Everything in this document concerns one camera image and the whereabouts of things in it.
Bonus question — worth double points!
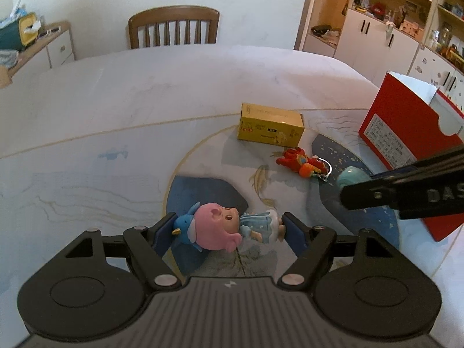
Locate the red cardboard box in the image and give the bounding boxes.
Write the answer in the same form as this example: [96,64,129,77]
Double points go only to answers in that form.
[358,72,464,243]

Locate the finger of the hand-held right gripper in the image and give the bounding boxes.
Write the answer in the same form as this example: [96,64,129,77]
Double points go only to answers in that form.
[369,146,464,180]
[339,175,404,211]

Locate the white storage cabinet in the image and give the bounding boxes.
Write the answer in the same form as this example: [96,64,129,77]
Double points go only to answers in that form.
[293,0,464,117]

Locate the yellow cardboard box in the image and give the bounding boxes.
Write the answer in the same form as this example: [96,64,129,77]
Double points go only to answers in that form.
[237,102,305,146]

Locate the sunglasses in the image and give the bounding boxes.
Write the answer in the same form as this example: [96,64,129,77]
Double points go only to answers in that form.
[38,25,63,39]

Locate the red plush toy keychain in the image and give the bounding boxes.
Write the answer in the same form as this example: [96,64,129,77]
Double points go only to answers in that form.
[275,147,333,182]

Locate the teal rounded plastic case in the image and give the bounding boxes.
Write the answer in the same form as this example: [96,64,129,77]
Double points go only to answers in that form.
[335,166,372,191]

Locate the white sideboard with wooden top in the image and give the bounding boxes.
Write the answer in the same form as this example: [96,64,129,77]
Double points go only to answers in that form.
[0,21,77,89]

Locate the pink-haired doll figure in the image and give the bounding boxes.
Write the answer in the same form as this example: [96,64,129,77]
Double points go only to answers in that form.
[172,202,287,252]

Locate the small wooden drawer box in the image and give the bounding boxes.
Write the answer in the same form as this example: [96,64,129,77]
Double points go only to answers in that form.
[400,21,426,40]

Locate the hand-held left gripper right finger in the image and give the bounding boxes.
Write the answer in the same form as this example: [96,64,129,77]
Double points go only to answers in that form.
[277,211,399,291]

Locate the brown wooden chair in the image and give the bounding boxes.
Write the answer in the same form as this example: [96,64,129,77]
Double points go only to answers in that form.
[128,5,220,49]

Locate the teal and yellow tissue box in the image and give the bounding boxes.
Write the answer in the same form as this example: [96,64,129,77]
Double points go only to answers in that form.
[0,12,41,51]

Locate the white plastic bag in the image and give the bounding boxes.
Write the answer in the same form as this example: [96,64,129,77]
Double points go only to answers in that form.
[0,50,19,69]

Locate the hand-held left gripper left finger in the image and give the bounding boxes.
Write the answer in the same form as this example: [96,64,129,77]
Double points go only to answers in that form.
[65,212,179,291]

